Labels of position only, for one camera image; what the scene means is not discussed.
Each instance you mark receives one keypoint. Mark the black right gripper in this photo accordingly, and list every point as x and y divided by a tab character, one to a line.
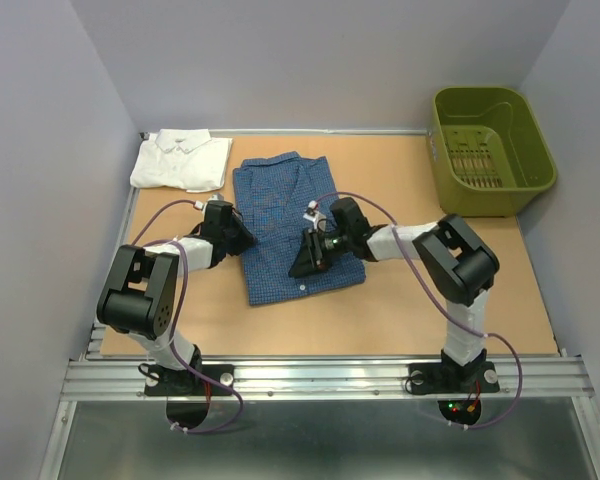
311	257

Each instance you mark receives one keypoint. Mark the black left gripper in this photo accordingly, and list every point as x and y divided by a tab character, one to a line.
246	239

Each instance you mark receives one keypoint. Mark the blue checkered long sleeve shirt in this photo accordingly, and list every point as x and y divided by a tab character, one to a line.
272	195

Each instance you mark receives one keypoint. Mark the white shirt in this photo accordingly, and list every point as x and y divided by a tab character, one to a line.
189	160

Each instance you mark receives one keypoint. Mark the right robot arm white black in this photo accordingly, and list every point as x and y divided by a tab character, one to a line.
461	269

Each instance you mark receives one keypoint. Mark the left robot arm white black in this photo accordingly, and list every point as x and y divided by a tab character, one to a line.
138	296

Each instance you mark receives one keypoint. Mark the green plastic basket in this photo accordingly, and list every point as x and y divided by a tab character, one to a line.
487	153

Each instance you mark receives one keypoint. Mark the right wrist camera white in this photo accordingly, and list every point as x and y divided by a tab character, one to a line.
312	214

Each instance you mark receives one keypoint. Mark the aluminium mounting rail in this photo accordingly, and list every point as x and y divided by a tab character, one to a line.
318	379

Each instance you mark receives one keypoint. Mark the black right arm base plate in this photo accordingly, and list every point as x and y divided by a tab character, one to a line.
439	378

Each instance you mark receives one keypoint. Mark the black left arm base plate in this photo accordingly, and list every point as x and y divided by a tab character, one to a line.
162	382

